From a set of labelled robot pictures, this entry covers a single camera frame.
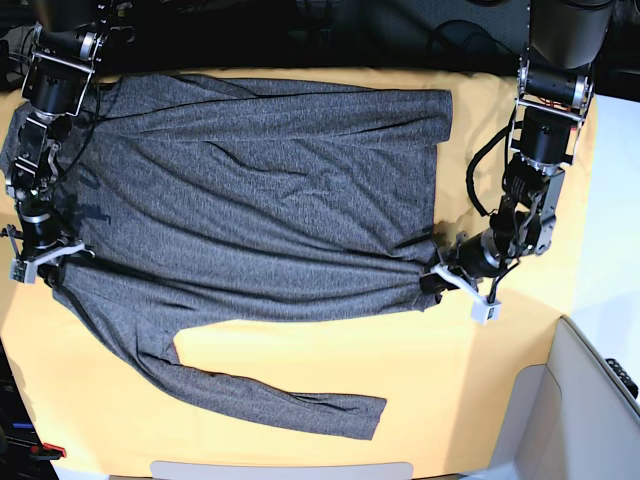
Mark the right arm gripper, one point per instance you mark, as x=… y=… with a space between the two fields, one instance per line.
x=43 y=241

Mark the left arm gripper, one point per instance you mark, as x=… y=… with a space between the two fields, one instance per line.
x=469 y=260

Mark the grey long-sleeve shirt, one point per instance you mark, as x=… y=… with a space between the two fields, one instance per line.
x=206 y=200

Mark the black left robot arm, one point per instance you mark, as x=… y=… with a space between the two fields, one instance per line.
x=555 y=87

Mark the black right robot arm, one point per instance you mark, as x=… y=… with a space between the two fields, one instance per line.
x=67 y=39

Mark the yellow table cloth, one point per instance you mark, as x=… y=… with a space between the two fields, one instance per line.
x=447 y=380

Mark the red black clamp left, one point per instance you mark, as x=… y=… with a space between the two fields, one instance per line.
x=46 y=452

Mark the white cardboard box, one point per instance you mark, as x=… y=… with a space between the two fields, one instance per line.
x=569 y=418

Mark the black remote on box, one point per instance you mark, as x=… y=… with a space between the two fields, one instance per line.
x=624 y=377

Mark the grey tray edge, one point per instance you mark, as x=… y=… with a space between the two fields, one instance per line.
x=385 y=471

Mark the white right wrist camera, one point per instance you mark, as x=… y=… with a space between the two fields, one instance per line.
x=23 y=271

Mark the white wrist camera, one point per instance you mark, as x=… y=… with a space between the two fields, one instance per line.
x=484 y=310
x=23 y=271

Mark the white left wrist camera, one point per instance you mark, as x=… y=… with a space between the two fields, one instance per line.
x=484 y=310

